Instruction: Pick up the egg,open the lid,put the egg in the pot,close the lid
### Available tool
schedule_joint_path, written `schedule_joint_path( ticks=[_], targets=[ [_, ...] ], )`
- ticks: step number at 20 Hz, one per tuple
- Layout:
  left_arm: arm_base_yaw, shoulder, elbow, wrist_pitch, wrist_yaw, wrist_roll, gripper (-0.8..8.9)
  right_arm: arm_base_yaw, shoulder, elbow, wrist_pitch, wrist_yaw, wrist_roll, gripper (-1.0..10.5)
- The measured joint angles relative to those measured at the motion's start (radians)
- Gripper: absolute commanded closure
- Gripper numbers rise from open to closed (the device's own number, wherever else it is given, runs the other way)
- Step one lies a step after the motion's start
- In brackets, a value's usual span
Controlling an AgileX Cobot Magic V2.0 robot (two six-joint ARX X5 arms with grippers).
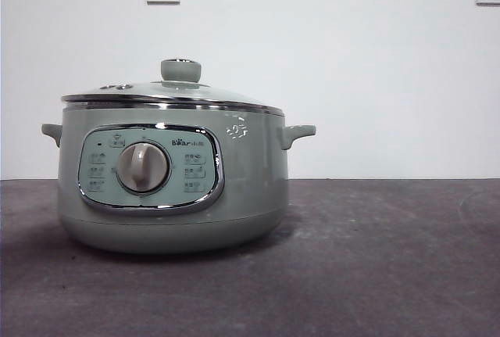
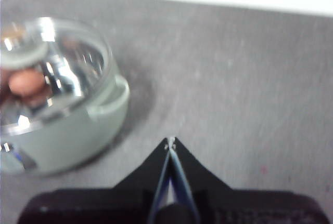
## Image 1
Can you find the pale green electric cooking pot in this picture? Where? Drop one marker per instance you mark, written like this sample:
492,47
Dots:
250,180

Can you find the glass lid with green knob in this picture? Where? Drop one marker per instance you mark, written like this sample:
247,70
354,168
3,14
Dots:
195,94

